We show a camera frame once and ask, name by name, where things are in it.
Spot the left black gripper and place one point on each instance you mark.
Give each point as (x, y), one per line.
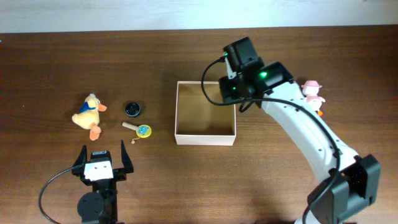
(128, 167)

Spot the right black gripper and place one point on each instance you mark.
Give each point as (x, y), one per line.
(225, 92)

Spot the black round cap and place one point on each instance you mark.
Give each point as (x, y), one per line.
(133, 109)

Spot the pink hat duck figurine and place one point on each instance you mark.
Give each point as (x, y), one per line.
(310, 90)

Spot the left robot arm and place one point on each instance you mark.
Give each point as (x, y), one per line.
(100, 206)

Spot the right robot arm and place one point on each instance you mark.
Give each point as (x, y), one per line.
(348, 183)

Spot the yellow plush duck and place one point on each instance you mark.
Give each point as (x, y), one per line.
(89, 116)

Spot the wooden rattle drum toy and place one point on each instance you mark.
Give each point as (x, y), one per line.
(141, 131)

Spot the white cardboard box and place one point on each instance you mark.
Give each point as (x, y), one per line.
(198, 122)

